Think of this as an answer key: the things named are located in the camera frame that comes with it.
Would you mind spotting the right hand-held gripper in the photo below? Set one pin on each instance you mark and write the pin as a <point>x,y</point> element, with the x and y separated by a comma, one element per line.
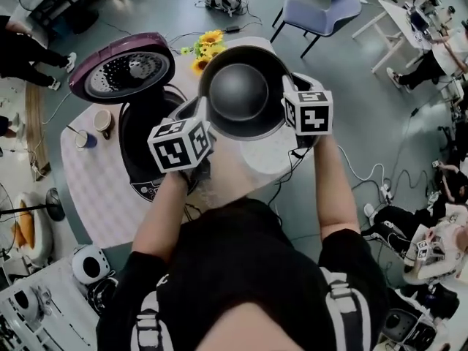
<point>311,113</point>

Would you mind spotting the white power strip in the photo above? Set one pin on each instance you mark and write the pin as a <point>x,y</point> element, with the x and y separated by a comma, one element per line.
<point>386,192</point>

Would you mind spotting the wooden plank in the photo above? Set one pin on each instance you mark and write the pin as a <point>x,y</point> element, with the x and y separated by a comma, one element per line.
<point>36,123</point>

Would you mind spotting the yellow sunflower bouquet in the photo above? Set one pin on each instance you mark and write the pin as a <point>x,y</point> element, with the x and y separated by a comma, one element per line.
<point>204,53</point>

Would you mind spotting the person's torso in black shirt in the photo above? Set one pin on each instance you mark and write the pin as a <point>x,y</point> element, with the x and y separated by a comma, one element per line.
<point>237,269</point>

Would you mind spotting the orange cushion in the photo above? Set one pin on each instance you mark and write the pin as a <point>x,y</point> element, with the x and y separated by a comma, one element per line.
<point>27,225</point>
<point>17,234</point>

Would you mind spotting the person's right forearm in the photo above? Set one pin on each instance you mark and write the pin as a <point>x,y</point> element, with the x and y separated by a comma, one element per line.
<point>334,188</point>

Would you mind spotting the blue-grey plastic chair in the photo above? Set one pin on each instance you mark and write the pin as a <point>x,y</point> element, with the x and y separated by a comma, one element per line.
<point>314,17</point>

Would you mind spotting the purple rice cooker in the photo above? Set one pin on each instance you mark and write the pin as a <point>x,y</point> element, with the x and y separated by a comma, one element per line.
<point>120,71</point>

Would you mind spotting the white round armchair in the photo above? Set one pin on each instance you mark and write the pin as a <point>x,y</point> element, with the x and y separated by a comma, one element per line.
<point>44,232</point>

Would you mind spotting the black pot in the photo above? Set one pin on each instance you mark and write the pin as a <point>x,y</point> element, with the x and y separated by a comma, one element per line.
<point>237,93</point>

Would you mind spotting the white round pod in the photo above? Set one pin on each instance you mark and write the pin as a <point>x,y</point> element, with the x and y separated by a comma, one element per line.
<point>23,303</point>
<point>89,265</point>

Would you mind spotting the person's left forearm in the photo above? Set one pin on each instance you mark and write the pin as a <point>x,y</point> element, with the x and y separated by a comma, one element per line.
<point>157,218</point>

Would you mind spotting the blue mug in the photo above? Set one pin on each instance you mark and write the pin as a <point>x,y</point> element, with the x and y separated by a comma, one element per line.
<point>89,143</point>

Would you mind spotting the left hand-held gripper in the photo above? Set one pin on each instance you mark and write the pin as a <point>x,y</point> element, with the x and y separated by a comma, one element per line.
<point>175,148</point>

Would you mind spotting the black fan stand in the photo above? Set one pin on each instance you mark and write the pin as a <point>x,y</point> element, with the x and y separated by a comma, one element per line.
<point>55,203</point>

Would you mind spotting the black pedestal fan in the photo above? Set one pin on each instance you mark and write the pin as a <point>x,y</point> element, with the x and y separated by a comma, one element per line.
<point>84,20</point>

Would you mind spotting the thin brown stirrer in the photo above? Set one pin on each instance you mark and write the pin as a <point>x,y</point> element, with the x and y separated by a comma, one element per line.
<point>73,129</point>

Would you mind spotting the black round pod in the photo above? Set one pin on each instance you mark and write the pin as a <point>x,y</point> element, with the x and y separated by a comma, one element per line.
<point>102,294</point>

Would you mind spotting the white trestle table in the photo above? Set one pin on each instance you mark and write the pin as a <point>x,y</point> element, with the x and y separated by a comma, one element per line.
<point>395,17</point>

